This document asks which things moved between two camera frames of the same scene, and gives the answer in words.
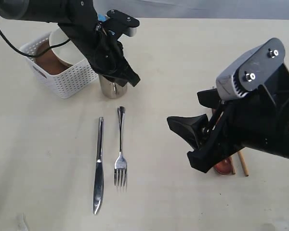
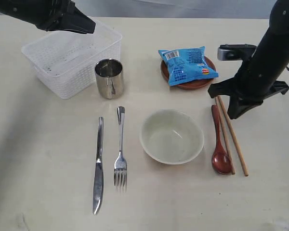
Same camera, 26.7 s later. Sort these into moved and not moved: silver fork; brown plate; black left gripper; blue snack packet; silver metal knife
Moved: blue snack packet; brown plate; black left gripper
Not moved: silver metal knife; silver fork
